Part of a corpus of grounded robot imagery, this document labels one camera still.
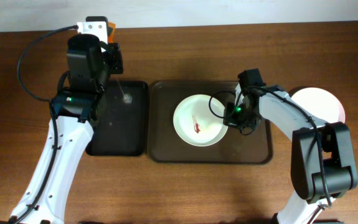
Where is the brown serving tray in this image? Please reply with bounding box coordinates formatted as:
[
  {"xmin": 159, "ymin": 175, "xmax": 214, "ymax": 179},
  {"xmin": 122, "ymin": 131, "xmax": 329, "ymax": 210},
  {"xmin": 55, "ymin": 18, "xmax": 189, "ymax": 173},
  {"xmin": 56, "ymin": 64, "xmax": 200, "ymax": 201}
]
[{"xmin": 147, "ymin": 80, "xmax": 273, "ymax": 165}]

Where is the cream plate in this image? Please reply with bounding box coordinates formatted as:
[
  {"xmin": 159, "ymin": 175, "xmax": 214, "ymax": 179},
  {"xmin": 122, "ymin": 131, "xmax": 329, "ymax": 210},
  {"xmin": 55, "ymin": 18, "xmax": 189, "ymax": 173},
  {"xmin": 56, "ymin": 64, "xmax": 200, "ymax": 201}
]
[{"xmin": 172, "ymin": 94, "xmax": 228, "ymax": 147}]

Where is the orange green sponge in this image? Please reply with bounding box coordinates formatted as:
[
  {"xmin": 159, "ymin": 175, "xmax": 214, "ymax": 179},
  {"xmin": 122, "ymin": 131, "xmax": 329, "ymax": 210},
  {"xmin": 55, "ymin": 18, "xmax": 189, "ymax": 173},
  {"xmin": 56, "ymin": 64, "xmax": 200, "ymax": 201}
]
[{"xmin": 107, "ymin": 22, "xmax": 116, "ymax": 43}]

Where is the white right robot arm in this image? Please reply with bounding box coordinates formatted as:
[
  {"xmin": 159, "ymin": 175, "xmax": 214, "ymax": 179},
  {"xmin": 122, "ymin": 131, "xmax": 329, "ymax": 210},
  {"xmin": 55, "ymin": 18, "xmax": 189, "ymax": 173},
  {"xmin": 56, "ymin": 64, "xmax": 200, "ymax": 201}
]
[{"xmin": 223, "ymin": 68, "xmax": 358, "ymax": 224}]

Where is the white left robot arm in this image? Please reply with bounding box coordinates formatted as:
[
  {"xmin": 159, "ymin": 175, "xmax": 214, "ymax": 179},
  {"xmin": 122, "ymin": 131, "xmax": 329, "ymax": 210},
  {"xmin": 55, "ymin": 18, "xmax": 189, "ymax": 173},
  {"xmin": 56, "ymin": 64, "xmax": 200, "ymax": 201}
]
[{"xmin": 8, "ymin": 16, "xmax": 123, "ymax": 223}]

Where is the black small tray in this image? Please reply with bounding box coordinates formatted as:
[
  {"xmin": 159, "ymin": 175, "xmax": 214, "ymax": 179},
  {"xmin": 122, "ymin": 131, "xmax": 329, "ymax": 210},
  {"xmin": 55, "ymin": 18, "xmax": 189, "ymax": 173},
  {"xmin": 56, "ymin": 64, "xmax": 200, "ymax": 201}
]
[{"xmin": 85, "ymin": 81, "xmax": 149, "ymax": 156}]

